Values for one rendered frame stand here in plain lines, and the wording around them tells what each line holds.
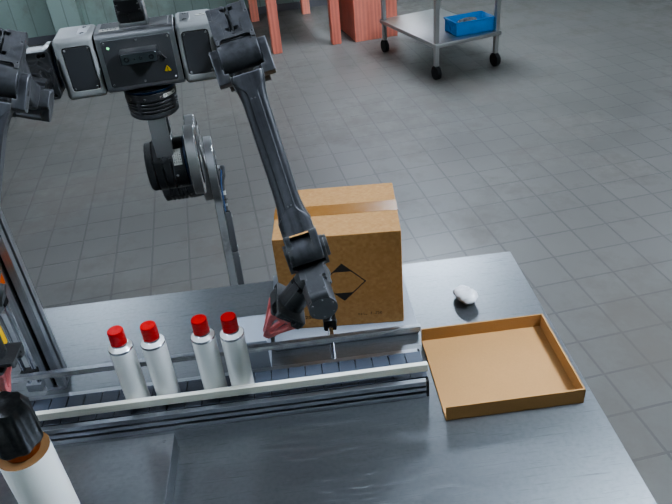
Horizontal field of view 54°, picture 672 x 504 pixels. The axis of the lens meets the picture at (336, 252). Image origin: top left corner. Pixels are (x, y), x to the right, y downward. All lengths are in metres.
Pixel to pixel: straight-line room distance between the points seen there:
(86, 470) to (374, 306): 0.74
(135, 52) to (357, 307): 0.83
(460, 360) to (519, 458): 0.29
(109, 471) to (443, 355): 0.78
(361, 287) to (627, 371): 1.54
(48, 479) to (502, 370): 0.96
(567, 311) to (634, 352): 0.34
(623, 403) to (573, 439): 1.30
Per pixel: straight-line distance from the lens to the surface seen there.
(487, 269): 1.90
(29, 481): 1.28
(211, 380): 1.47
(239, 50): 1.26
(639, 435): 2.67
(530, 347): 1.65
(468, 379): 1.56
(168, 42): 1.79
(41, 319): 1.66
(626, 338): 3.05
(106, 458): 1.47
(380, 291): 1.62
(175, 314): 1.86
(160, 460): 1.43
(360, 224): 1.55
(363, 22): 6.98
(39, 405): 1.66
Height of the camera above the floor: 1.92
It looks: 33 degrees down
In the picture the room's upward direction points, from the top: 6 degrees counter-clockwise
